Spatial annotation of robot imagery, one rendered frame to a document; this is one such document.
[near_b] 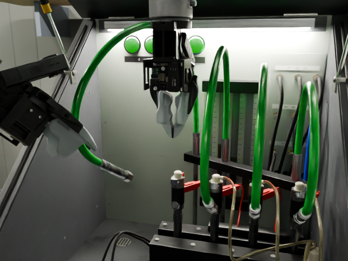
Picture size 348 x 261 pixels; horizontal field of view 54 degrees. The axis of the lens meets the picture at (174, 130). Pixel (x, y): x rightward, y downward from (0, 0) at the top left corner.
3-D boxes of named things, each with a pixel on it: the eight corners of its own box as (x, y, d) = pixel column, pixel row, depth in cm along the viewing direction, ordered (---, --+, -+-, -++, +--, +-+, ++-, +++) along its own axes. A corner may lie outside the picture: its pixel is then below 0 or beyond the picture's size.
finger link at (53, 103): (71, 135, 58) (26, 103, 54) (76, 127, 59) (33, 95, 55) (81, 133, 54) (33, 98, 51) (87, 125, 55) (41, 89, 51)
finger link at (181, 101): (166, 144, 62) (166, 93, 59) (174, 135, 67) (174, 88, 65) (183, 146, 61) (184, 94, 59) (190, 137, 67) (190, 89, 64)
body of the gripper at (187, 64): (142, 94, 59) (140, 19, 56) (156, 87, 67) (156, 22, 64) (185, 96, 57) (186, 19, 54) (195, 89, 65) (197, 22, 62)
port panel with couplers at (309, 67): (263, 171, 92) (271, 53, 85) (263, 167, 96) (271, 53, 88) (315, 176, 89) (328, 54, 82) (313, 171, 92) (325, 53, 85)
